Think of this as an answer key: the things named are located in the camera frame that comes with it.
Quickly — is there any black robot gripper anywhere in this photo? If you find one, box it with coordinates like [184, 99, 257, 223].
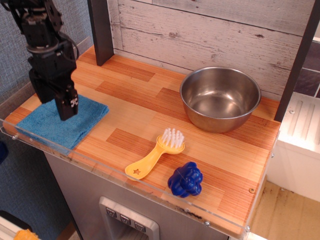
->
[26, 39, 79, 121]

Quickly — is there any blue rag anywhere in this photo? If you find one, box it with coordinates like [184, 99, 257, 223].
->
[16, 95, 109, 155]

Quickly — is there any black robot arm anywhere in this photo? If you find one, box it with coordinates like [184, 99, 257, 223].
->
[0, 0, 79, 121]

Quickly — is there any silver metal pot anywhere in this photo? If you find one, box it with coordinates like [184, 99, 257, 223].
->
[179, 67, 262, 133]

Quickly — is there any grey toy kitchen cabinet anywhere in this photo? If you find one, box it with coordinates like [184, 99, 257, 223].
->
[46, 153, 228, 240]

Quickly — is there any clear acrylic edge guard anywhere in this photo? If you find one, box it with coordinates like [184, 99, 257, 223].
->
[0, 118, 252, 238]

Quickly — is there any silver dispenser panel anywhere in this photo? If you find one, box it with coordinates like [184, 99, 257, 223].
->
[99, 196, 160, 240]

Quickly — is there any yellow scrub brush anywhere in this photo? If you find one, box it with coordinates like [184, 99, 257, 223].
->
[124, 127, 185, 180]

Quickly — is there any orange object bottom left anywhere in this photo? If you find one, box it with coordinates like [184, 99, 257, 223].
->
[13, 229, 39, 240]

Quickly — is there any blue plastic grape toy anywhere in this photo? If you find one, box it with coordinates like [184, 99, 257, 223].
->
[167, 161, 204, 198]

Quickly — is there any white toy sink unit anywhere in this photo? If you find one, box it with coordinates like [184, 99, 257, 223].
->
[266, 92, 320, 201]

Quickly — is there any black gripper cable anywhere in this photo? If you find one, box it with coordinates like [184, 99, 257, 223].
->
[59, 32, 80, 63]

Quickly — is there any dark right shelf post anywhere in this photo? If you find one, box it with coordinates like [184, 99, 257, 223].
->
[274, 0, 320, 122]

